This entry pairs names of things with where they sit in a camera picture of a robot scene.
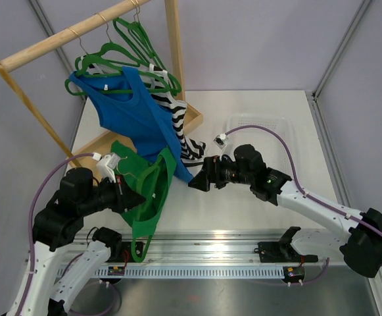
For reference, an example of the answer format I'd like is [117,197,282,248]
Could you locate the aluminium mounting rail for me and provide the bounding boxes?
[24,229,352,267]

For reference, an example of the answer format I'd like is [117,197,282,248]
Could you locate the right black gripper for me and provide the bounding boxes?
[189,153,254,192]

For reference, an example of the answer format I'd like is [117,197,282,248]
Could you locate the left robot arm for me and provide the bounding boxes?
[7,167,146,315]

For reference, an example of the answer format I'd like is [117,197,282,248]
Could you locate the purple cable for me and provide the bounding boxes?
[12,151,119,316]
[225,124,382,267]

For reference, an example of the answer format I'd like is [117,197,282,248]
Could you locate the green tank top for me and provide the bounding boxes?
[111,141,176,263]

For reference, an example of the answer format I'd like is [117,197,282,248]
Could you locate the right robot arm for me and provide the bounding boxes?
[188,144,382,278]

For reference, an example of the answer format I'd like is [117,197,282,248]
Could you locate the white plastic basket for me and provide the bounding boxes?
[224,113,298,175]

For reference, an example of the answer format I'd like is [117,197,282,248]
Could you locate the green hanger of striped top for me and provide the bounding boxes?
[98,17,182,96]

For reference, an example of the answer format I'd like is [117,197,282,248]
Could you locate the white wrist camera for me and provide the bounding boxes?
[214,133,228,162]
[92,152,125,183]

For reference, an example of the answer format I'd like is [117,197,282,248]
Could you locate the green hanger of blue top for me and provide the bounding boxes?
[73,33,172,93]

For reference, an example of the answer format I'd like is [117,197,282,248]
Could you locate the empty green hanger rear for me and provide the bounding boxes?
[130,0,160,66]

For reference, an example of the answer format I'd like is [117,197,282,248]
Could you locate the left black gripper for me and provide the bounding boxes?
[80,173,147,216]

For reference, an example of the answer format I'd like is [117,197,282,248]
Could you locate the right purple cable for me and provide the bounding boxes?
[225,124,382,267]

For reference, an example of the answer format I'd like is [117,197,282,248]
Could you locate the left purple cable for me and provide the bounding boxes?
[12,151,119,316]

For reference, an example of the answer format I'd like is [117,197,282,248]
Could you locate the white slotted cable duct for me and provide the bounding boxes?
[53,267,285,280]

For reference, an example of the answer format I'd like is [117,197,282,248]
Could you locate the empty green hanger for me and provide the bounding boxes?
[130,0,160,66]
[112,17,166,70]

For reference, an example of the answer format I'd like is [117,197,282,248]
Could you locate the wooden clothes rack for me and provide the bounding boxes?
[0,1,185,158]

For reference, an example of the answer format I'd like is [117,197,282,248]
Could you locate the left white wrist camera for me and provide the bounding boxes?
[92,152,125,183]

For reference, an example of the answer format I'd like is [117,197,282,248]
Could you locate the black white striped tank top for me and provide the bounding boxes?
[88,62,208,165]

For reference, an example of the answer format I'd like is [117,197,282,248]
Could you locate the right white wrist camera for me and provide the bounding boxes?
[214,133,228,162]

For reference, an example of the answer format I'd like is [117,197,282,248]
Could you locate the empty green hanger front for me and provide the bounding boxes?
[112,17,166,70]

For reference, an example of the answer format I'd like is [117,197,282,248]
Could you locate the blue tank top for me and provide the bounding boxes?
[68,66,193,183]

